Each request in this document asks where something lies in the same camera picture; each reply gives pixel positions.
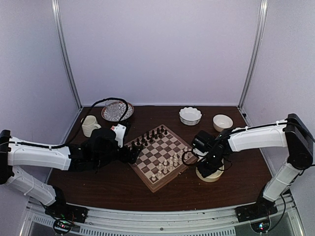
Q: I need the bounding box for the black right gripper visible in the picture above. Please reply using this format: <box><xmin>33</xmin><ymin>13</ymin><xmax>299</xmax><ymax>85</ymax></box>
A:
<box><xmin>195</xmin><ymin>152</ymin><xmax>225</xmax><ymax>178</ymax></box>

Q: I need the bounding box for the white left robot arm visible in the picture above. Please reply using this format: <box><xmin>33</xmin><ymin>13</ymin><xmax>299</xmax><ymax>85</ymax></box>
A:
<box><xmin>0</xmin><ymin>124</ymin><xmax>143</xmax><ymax>218</ymax></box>

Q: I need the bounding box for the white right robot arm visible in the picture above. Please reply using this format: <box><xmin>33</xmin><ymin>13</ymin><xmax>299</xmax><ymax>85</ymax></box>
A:
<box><xmin>192</xmin><ymin>113</ymin><xmax>315</xmax><ymax>217</ymax></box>

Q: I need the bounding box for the wooden chess board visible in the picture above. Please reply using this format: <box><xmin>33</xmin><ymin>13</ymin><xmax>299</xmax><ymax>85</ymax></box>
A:
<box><xmin>126</xmin><ymin>125</ymin><xmax>197</xmax><ymax>193</ymax></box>

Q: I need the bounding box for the plain white round bowl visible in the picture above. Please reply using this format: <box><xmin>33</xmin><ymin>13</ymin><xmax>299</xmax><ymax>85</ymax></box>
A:
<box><xmin>213</xmin><ymin>114</ymin><xmax>233</xmax><ymax>132</ymax></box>

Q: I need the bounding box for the cream cat ear bowl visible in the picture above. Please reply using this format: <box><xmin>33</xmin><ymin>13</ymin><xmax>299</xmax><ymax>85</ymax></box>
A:
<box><xmin>195</xmin><ymin>165</ymin><xmax>224</xmax><ymax>182</ymax></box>

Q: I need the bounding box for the white ribbed mug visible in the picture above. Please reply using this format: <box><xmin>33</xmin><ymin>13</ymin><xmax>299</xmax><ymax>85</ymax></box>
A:
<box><xmin>81</xmin><ymin>115</ymin><xmax>101</xmax><ymax>138</ymax></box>

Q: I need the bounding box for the white scalloped bowl black rim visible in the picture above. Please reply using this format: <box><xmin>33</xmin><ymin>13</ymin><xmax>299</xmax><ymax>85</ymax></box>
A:
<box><xmin>179</xmin><ymin>107</ymin><xmax>202</xmax><ymax>126</ymax></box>

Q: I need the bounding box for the clear drinking glass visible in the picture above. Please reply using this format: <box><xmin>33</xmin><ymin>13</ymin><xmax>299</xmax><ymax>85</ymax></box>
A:
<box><xmin>105</xmin><ymin>100</ymin><xmax>120</xmax><ymax>118</ymax></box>

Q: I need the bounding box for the patterned ceramic plate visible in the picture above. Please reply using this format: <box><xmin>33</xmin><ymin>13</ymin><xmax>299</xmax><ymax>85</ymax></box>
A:
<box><xmin>101</xmin><ymin>100</ymin><xmax>134</xmax><ymax>122</ymax></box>

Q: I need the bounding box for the aluminium front rail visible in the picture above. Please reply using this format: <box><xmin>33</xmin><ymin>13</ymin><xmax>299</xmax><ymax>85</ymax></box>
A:
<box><xmin>18</xmin><ymin>193</ymin><xmax>305</xmax><ymax>236</ymax></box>

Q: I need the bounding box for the aluminium frame post right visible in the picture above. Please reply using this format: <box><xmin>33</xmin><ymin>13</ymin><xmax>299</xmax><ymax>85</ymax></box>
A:
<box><xmin>238</xmin><ymin>0</ymin><xmax>268</xmax><ymax>111</ymax></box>

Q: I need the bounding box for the aluminium frame post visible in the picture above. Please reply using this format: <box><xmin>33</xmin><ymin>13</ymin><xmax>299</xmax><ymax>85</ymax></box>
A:
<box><xmin>51</xmin><ymin>0</ymin><xmax>82</xmax><ymax>109</ymax></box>
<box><xmin>238</xmin><ymin>0</ymin><xmax>268</xmax><ymax>111</ymax></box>

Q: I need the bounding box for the aluminium frame post left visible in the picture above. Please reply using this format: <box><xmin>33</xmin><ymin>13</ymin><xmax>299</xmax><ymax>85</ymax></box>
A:
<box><xmin>51</xmin><ymin>0</ymin><xmax>82</xmax><ymax>109</ymax></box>

